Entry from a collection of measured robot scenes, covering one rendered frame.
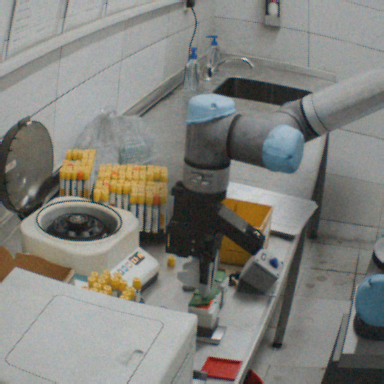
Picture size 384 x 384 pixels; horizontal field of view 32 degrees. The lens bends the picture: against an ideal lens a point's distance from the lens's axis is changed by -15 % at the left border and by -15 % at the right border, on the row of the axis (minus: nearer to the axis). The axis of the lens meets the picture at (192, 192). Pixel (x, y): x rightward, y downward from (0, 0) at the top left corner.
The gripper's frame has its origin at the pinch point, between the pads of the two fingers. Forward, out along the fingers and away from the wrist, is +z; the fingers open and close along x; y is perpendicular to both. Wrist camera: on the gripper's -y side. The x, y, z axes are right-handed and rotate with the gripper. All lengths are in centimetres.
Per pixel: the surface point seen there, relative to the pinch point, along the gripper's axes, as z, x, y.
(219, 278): 3.6, -12.6, 0.8
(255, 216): 3.6, -43.9, 0.5
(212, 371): 10.1, 13.1, -5.5
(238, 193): 9, -68, 10
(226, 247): 6.2, -31.3, 3.9
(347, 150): 48, -241, -15
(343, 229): 93, -241, -19
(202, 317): 4.5, 2.0, 0.0
